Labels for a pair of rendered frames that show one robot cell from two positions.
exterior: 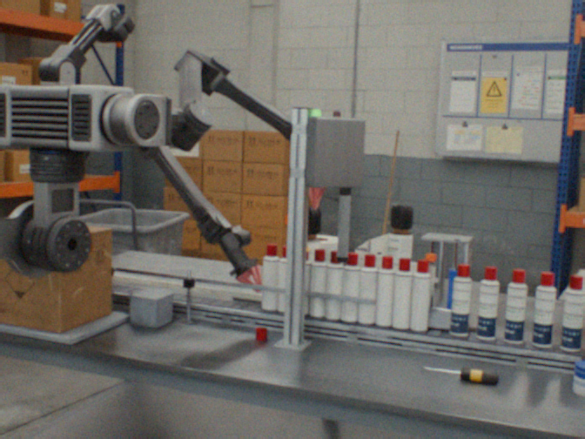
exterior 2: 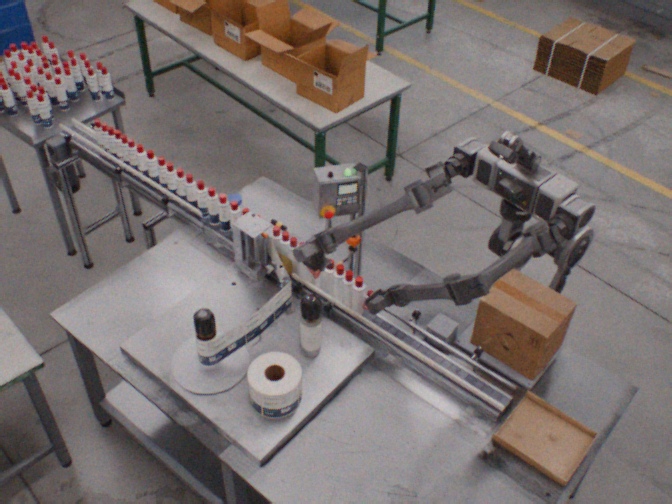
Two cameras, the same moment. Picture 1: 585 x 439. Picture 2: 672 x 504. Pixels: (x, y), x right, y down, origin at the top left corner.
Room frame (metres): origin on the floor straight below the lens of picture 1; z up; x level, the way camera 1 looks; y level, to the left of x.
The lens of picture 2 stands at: (4.20, 0.61, 3.20)
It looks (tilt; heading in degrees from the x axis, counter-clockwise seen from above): 43 degrees down; 198
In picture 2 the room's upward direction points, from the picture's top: 2 degrees clockwise
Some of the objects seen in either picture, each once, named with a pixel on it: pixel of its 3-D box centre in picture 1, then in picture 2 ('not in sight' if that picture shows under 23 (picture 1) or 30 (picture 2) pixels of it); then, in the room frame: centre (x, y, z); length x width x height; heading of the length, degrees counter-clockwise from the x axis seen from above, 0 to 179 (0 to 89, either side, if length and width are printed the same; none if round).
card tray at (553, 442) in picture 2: not in sight; (545, 436); (2.50, 0.91, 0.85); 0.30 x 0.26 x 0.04; 69
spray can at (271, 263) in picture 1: (271, 277); (358, 295); (2.18, 0.07, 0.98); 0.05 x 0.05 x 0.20
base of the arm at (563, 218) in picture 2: not in sight; (560, 226); (2.01, 0.77, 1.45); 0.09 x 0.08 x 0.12; 62
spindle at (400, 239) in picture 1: (400, 241); (206, 338); (2.64, -0.40, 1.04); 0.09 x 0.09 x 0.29
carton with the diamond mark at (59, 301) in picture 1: (46, 273); (521, 323); (2.10, 0.74, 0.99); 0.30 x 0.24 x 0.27; 68
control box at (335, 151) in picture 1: (329, 151); (337, 191); (2.03, -0.09, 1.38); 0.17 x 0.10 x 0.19; 124
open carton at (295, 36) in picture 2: not in sight; (294, 41); (0.17, -1.02, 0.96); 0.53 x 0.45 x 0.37; 154
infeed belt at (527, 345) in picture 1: (297, 320); (340, 304); (2.15, -0.02, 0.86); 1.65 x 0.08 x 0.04; 69
